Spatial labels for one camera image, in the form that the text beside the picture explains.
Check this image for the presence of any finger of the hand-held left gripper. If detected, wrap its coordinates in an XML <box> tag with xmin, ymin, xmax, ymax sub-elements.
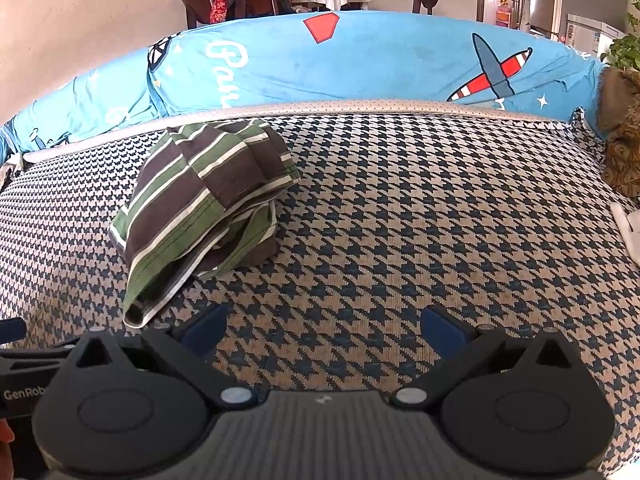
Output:
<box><xmin>0</xmin><ymin>317</ymin><xmax>29</xmax><ymax>347</ymax></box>

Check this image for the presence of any white object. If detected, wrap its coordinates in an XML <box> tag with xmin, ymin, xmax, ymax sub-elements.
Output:
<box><xmin>610</xmin><ymin>202</ymin><xmax>640</xmax><ymax>262</ymax></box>

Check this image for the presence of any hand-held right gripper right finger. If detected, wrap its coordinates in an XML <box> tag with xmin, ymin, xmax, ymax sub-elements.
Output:
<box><xmin>390</xmin><ymin>305</ymin><xmax>584</xmax><ymax>409</ymax></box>

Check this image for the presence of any houndstooth sofa seat mat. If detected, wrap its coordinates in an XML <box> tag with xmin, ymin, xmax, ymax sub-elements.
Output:
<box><xmin>0</xmin><ymin>100</ymin><xmax>640</xmax><ymax>480</ymax></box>

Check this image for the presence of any blue printed sofa cover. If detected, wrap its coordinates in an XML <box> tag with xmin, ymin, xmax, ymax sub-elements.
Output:
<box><xmin>0</xmin><ymin>10</ymin><xmax>609</xmax><ymax>154</ymax></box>

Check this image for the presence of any green brown striped shirt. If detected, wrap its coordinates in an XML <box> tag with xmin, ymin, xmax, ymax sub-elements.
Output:
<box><xmin>110</xmin><ymin>119</ymin><xmax>303</xmax><ymax>330</ymax></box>

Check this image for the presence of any white appliance box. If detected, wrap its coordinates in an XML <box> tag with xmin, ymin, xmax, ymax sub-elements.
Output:
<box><xmin>565</xmin><ymin>12</ymin><xmax>622</xmax><ymax>62</ymax></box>

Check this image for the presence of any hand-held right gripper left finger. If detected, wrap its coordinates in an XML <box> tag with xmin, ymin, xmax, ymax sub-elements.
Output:
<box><xmin>60</xmin><ymin>304</ymin><xmax>257</xmax><ymax>409</ymax></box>

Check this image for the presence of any person's left hand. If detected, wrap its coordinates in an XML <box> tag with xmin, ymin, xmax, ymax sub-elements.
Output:
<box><xmin>0</xmin><ymin>419</ymin><xmax>17</xmax><ymax>480</ymax></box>

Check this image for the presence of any green potted plant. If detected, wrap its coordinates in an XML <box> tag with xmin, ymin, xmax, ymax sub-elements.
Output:
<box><xmin>599</xmin><ymin>0</ymin><xmax>640</xmax><ymax>72</ymax></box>

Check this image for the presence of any brown patterned cushion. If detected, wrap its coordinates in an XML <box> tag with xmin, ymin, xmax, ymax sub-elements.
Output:
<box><xmin>597</xmin><ymin>67</ymin><xmax>640</xmax><ymax>197</ymax></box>

